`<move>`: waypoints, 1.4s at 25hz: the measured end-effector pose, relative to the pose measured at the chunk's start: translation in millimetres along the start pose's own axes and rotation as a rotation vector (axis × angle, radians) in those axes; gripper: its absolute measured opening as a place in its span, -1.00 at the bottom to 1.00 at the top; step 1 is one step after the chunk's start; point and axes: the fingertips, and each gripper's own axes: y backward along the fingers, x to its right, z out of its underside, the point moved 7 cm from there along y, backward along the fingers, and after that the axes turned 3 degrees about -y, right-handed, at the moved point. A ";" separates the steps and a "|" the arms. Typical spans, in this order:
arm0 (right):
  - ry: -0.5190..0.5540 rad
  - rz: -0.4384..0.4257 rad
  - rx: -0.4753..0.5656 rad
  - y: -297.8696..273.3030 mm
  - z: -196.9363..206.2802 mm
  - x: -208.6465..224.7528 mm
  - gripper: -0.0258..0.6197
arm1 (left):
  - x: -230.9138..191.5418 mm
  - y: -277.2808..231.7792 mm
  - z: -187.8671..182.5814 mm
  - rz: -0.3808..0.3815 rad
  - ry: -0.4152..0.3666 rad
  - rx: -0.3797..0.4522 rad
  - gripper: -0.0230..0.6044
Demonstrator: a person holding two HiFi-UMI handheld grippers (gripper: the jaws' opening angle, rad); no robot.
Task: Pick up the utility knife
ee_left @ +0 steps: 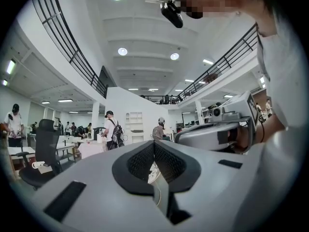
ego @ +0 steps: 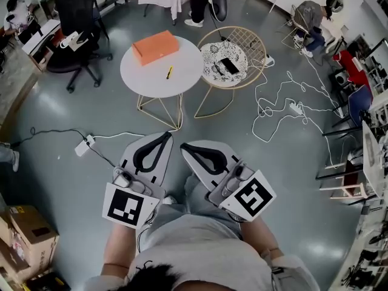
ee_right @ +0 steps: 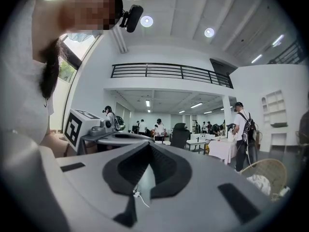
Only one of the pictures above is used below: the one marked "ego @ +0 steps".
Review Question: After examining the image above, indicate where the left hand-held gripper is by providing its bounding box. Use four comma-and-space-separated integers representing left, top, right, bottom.
102, 131, 174, 230

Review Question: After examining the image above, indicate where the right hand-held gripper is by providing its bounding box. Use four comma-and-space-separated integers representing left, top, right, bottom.
181, 140, 277, 223

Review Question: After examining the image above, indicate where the person's right forearm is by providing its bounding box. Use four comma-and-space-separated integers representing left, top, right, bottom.
241, 215, 286, 259

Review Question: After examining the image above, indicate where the person's left forearm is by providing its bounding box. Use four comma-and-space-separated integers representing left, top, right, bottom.
101, 222, 152, 280

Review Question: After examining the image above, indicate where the person's jeans leg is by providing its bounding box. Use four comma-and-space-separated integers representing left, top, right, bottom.
148, 174, 243, 239

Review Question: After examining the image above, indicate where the round white side table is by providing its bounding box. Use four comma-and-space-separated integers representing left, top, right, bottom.
119, 35, 204, 132

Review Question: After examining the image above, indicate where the black phone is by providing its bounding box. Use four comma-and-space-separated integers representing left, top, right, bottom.
218, 57, 240, 75

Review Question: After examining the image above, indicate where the person's grey shirt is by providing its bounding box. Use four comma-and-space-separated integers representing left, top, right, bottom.
84, 219, 321, 291

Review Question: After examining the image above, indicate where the black white patterned cushion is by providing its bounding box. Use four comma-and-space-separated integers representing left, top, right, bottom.
200, 41, 249, 87

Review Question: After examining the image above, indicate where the orange cardboard box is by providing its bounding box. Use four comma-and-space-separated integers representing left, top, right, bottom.
131, 30, 179, 67

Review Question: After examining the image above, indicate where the white device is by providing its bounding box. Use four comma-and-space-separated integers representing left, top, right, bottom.
59, 31, 89, 50

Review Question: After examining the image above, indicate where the brown cardboard box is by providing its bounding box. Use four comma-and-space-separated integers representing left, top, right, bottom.
5, 205, 60, 274
0, 213, 31, 284

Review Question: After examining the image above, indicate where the wooden chair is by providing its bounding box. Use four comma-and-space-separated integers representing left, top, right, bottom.
315, 150, 377, 206

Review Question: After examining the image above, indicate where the small white desk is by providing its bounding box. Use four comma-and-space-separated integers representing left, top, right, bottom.
21, 19, 62, 72

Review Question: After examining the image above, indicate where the yellow black case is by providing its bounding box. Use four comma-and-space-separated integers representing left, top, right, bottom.
25, 271, 72, 291

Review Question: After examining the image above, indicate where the blue chair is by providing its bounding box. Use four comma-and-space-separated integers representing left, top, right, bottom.
323, 85, 374, 138

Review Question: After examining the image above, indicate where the white work table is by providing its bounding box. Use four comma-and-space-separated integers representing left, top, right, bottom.
362, 119, 388, 199

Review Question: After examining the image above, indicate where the black office chair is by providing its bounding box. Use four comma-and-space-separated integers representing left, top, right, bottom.
45, 0, 113, 94

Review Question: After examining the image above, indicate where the red chair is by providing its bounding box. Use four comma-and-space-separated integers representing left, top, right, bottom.
332, 50, 372, 87

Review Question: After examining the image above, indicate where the cluttered white shelf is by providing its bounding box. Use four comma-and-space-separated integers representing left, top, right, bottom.
333, 198, 388, 291

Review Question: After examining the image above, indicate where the gold wire chair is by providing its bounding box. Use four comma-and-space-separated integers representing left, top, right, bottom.
193, 25, 267, 119
280, 4, 310, 50

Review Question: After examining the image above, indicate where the long tangled white cable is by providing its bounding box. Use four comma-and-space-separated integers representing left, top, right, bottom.
251, 53, 345, 169

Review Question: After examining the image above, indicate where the black cable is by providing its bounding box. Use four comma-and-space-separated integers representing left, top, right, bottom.
10, 127, 89, 149

